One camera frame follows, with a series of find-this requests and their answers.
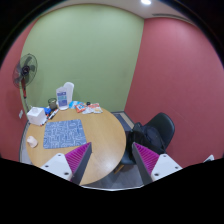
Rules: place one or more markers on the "black red marker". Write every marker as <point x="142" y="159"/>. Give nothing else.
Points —
<point x="53" y="114"/>

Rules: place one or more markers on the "orange snack packet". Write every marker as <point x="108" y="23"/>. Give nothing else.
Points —
<point x="80" y="107"/>

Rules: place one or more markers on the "blue patterned mouse pad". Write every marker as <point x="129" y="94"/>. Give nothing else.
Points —
<point x="63" y="134"/>

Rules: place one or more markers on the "round wooden table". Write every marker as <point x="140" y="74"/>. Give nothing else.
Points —
<point x="103" y="130"/>

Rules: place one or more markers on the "ceiling light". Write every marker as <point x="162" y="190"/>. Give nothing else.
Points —
<point x="146" y="2"/>

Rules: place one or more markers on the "white jug with label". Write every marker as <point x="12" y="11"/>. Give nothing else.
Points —
<point x="64" y="95"/>

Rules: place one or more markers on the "black chair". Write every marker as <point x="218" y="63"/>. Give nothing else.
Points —
<point x="166" y="128"/>

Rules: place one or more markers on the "white box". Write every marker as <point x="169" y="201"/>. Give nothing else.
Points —
<point x="36" y="116"/>

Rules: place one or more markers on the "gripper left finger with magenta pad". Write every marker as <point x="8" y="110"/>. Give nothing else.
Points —
<point x="70" y="166"/>

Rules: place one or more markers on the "black backpack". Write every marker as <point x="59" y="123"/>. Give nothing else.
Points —
<point x="147" y="136"/>

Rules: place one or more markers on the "black standing fan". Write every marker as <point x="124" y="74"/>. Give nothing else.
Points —
<point x="24" y="73"/>

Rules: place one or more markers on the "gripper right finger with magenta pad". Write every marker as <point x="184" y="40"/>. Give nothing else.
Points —
<point x="152" y="166"/>

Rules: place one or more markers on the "clear plastic packet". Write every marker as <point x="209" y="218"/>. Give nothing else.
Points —
<point x="92" y="108"/>

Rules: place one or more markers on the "dark glass jar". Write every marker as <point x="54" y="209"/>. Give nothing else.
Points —
<point x="52" y="103"/>

